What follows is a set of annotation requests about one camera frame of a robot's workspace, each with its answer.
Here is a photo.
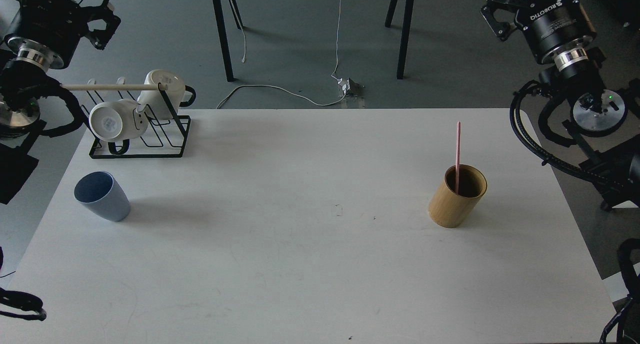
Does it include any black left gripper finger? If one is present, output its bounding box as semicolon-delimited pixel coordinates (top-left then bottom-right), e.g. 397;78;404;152
82;4;122;51

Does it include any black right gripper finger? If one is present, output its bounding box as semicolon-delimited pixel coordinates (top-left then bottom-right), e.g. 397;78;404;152
481;0;523;41

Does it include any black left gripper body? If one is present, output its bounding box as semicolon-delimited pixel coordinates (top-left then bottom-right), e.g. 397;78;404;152
4;0;95;69

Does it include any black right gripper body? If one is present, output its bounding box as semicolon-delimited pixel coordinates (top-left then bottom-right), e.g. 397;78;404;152
515;0;597;64

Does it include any blue plastic cup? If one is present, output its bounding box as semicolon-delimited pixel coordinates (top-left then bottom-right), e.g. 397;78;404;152
73;171;131;222

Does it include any pink chopstick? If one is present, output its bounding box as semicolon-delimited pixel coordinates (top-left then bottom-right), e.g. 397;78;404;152
454;121;462;194

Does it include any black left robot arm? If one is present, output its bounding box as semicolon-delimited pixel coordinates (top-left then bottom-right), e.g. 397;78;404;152
0;0;121;204

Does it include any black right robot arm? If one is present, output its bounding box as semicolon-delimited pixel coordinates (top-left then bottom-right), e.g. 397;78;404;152
480;0;639;211

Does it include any wooden rack dowel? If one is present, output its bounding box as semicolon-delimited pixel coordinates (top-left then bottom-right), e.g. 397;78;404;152
61;84;167;91

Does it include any white mug front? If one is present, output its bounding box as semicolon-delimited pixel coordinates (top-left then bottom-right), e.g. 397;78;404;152
89;99;149;142

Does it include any white mug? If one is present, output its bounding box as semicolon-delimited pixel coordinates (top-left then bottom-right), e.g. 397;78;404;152
89;99;149;142
137;69;197;121

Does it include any black table leg right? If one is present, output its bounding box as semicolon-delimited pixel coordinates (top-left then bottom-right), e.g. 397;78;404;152
384;0;415;80

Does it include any black table leg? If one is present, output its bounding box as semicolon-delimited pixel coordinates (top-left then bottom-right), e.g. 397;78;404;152
384;0;415;80
211;0;243;82

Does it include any white mug rear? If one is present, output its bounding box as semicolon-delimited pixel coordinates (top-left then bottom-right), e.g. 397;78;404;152
137;69;197;121

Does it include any black table leg left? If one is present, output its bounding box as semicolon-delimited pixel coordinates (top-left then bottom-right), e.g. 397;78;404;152
211;0;243;82

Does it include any floor power socket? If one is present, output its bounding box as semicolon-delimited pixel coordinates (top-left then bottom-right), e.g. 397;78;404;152
337;77;365;98

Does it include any bamboo cylinder holder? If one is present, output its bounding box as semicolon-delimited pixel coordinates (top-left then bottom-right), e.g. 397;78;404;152
428;164;488;228

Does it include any black wire mug rack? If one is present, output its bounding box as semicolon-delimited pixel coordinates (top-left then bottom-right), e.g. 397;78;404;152
82;90;192;159

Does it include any white floor cable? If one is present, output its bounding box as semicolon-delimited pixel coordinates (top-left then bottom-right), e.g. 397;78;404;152
216;0;351;109

